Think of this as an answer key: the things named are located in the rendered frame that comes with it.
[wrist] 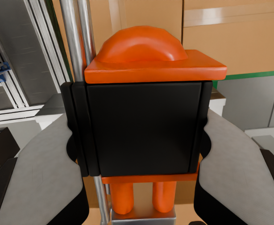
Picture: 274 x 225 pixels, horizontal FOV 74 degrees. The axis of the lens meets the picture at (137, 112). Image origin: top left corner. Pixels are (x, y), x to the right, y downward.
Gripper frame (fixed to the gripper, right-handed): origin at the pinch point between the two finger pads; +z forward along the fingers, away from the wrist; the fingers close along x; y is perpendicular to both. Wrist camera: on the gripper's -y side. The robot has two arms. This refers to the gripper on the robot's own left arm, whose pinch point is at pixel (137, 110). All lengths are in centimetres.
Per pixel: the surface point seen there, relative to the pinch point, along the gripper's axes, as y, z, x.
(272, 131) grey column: 81, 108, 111
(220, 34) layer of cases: 1, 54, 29
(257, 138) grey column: 86, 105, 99
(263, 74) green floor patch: 33, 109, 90
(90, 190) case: 30.2, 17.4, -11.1
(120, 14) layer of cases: -6, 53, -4
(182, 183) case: 30.2, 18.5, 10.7
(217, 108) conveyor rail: 26, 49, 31
